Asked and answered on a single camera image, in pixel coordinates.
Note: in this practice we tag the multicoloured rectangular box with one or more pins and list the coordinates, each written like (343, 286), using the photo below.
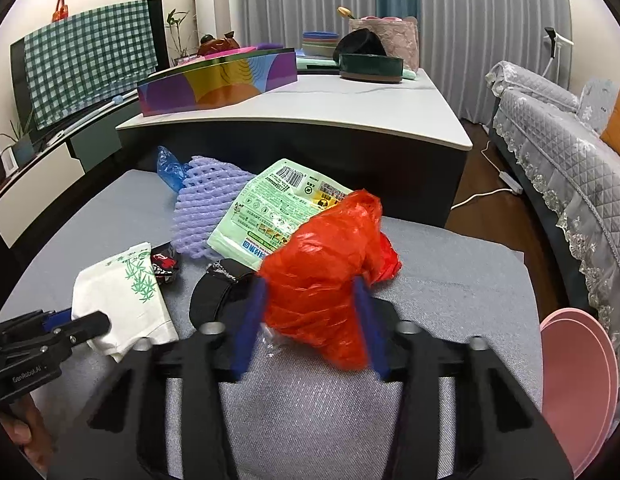
(214, 85)

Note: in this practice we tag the orange cushion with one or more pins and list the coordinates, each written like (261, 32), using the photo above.
(619, 137)

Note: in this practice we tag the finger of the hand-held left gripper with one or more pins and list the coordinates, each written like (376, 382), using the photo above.
(57, 320)
(87, 327)

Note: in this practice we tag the black and red wrapper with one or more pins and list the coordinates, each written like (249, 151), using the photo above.
(164, 265)

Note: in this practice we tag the black cap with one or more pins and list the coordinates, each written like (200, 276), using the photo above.
(360, 42)

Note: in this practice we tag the blue plastic bag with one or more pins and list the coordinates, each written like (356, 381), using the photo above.
(167, 167)

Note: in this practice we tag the white power strip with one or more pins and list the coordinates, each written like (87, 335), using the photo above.
(510, 181)

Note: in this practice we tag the person's left hand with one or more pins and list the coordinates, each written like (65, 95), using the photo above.
(27, 430)

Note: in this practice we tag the stack of coloured bowls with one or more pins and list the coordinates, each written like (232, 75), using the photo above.
(320, 42)

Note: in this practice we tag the dark green round tin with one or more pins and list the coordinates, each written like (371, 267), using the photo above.
(370, 66)

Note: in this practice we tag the grey quilted sofa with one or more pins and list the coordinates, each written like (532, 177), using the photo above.
(565, 170)

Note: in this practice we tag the white floor stand lamp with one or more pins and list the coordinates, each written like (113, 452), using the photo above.
(555, 42)

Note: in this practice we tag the purple curved object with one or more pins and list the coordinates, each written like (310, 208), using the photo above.
(270, 46)

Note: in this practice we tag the white-topped coffee table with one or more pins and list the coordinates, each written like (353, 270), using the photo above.
(340, 105)

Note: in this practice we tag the lucky bamboo plant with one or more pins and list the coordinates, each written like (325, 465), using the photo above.
(178, 30)

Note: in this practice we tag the red plastic bag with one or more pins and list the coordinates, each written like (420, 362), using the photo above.
(315, 280)

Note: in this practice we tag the green checked cloth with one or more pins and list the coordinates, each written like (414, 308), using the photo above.
(89, 55)

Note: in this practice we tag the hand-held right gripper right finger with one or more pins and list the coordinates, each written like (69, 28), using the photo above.
(367, 325)

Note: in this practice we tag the white TV cabinet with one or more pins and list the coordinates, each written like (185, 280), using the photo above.
(34, 190)

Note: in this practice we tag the pink lace basket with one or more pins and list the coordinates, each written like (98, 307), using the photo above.
(400, 40)

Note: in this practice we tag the pink flat box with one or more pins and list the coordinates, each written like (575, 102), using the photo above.
(229, 52)

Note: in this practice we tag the grey table mat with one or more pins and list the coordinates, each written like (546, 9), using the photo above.
(465, 280)

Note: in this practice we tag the brown teapot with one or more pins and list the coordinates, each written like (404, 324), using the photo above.
(214, 44)

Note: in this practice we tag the white bamboo-print tissue pack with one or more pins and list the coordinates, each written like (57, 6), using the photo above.
(119, 300)

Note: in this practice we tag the green printed snack packet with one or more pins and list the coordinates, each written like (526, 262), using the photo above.
(260, 210)

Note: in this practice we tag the white rod with blue tip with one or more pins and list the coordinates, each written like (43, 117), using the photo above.
(84, 114)

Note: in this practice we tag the yellow artificial flower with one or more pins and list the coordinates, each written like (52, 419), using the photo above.
(346, 11)

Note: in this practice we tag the potted green plant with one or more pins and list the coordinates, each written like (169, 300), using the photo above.
(17, 140)

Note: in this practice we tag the black television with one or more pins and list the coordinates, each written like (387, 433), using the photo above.
(19, 85)

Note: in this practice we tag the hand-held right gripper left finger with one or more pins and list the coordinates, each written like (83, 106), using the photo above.
(250, 325)

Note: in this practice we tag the purple foam fruit net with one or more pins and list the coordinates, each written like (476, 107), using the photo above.
(199, 200)

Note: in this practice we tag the pink plastic basin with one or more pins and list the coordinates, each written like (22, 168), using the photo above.
(575, 385)

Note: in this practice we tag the grey curtain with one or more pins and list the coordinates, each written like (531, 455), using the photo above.
(480, 20)

